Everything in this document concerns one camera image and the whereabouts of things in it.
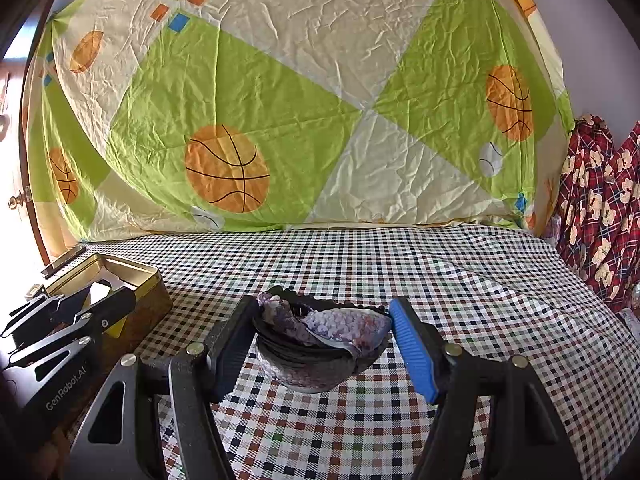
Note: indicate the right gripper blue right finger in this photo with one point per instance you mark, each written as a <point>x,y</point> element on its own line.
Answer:
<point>526,438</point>

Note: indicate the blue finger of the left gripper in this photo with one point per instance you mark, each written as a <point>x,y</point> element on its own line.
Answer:
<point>75,323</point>

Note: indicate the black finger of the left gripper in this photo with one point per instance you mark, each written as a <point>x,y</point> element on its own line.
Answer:
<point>34,320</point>

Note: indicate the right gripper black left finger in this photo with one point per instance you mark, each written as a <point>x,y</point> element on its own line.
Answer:
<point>120,435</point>

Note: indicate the small yellow cube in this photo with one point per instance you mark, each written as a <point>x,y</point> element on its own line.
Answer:
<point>115,330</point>

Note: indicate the white toy block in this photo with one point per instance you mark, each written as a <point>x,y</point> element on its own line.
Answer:
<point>97,292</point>

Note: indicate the gold metal tin box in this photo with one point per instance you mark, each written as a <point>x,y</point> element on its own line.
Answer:
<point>152,300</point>

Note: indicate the black smartphone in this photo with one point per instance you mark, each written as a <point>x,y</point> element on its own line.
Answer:
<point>62,260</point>

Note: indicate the brown wooden door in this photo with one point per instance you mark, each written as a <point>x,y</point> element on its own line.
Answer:
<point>23,252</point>

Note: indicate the brass door knob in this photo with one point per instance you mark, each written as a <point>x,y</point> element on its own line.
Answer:
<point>16,200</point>

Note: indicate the red bear pattern cloth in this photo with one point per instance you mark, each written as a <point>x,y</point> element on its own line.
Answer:
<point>597,212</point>

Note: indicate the basketball pattern hanging sheet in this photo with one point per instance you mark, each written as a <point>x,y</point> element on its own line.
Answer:
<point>149,116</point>

